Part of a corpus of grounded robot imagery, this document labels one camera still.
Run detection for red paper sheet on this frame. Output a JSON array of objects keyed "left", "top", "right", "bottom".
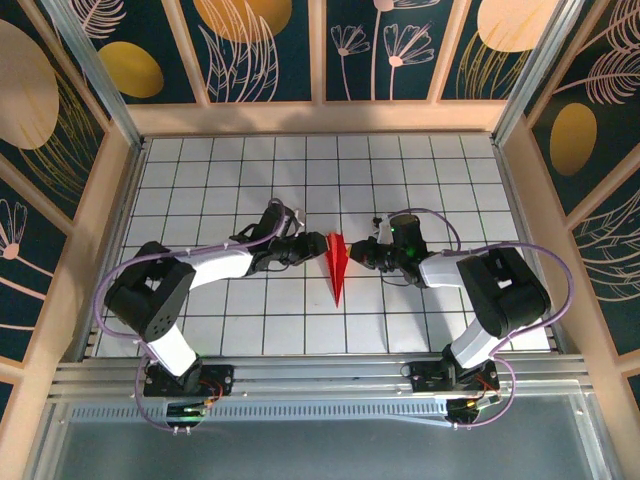
[{"left": 323, "top": 231, "right": 350, "bottom": 309}]

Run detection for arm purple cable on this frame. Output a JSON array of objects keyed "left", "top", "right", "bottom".
[
  {"left": 387, "top": 207, "right": 574, "bottom": 430},
  {"left": 93, "top": 198, "right": 306, "bottom": 435}
]

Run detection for wall panel orange circle leaves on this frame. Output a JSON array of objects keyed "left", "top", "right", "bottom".
[{"left": 179, "top": 0, "right": 314, "bottom": 104}]

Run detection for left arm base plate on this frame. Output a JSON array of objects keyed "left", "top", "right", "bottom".
[{"left": 143, "top": 363, "right": 236, "bottom": 397}]

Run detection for wall panel beige circle reeds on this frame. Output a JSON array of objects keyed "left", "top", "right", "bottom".
[{"left": 439, "top": 0, "right": 569, "bottom": 101}]

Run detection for aluminium side rail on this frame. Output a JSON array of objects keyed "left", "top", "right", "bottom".
[
  {"left": 74, "top": 139, "right": 151, "bottom": 361},
  {"left": 492, "top": 142, "right": 569, "bottom": 354}
]

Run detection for wall panel yellow oval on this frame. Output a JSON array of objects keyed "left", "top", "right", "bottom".
[{"left": 62, "top": 0, "right": 199, "bottom": 105}]

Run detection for wall panel oval and feather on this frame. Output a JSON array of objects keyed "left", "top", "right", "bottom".
[{"left": 527, "top": 0, "right": 640, "bottom": 216}]

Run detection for aluminium front beam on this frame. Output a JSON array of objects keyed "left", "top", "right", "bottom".
[{"left": 49, "top": 353, "right": 594, "bottom": 401}]

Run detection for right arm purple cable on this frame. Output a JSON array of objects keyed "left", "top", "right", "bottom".
[{"left": 387, "top": 207, "right": 574, "bottom": 430}]

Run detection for slotted grey cable duct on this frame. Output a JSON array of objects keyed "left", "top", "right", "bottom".
[{"left": 69, "top": 403, "right": 451, "bottom": 422}]

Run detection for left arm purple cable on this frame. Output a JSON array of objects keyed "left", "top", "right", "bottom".
[{"left": 93, "top": 198, "right": 306, "bottom": 435}]

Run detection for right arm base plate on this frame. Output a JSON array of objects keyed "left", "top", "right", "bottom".
[{"left": 399, "top": 360, "right": 501, "bottom": 394}]

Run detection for wall panel white leaf outlines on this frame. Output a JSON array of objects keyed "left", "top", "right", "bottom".
[{"left": 572, "top": 187, "right": 640, "bottom": 354}]

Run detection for wall panel large beige circle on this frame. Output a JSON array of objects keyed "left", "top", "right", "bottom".
[{"left": 0, "top": 0, "right": 109, "bottom": 221}]

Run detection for wall panel fan flower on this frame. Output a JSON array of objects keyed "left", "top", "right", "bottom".
[{"left": 0, "top": 177, "right": 69, "bottom": 364}]

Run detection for aluminium corner post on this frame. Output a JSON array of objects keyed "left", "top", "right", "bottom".
[
  {"left": 492, "top": 0, "right": 586, "bottom": 146},
  {"left": 42, "top": 0, "right": 146, "bottom": 151}
]

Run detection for wall panel pink flowers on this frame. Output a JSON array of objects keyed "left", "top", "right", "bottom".
[{"left": 324, "top": 0, "right": 459, "bottom": 101}]

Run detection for grey front cover sheet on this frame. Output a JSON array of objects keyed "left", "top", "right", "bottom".
[{"left": 29, "top": 394, "right": 616, "bottom": 480}]

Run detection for wooden enclosure frame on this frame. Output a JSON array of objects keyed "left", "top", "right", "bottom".
[{"left": 0, "top": 0, "right": 640, "bottom": 480}]

